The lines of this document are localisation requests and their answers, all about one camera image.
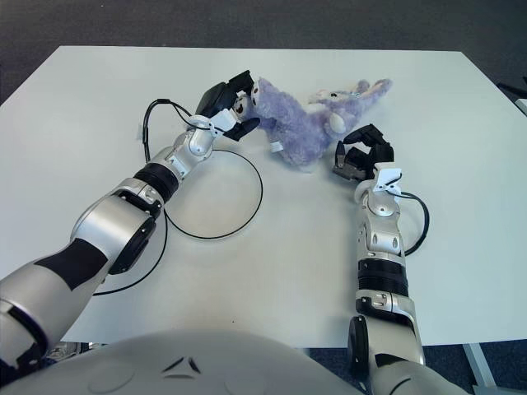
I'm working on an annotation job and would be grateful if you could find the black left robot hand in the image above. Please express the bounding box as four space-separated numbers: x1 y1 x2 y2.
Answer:
194 70 261 143

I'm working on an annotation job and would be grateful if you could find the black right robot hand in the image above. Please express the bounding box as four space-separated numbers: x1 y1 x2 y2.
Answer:
331 124 395 181

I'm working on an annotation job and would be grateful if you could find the purple plush bunny doll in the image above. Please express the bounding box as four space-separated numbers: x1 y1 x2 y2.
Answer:
232 77 394 174

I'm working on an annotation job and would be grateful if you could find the white plate with black rim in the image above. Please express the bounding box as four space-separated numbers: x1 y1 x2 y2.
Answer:
164 150 264 239

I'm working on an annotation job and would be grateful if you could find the black furniture foot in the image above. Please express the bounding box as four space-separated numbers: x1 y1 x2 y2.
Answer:
496 81 527 100

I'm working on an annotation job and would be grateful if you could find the grey table leg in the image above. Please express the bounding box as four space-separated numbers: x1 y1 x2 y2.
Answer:
460 343 507 395

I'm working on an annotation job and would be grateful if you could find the grey robot torso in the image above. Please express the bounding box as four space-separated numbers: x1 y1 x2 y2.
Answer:
0 328 371 395

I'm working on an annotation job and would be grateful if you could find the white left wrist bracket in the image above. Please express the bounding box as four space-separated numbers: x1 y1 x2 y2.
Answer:
212 109 242 132

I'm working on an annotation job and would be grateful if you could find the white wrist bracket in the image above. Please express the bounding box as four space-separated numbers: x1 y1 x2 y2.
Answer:
212 109 242 132
373 167 403 194

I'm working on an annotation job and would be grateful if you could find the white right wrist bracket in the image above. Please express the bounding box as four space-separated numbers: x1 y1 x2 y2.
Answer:
373 167 403 194

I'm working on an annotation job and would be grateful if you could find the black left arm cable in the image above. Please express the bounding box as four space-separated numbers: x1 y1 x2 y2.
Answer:
93 97 215 295

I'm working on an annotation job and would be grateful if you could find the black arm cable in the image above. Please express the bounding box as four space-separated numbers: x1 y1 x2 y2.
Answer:
397 192 431 257
93 97 215 295

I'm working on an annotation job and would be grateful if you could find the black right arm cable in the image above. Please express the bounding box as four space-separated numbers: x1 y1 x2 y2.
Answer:
397 192 431 257

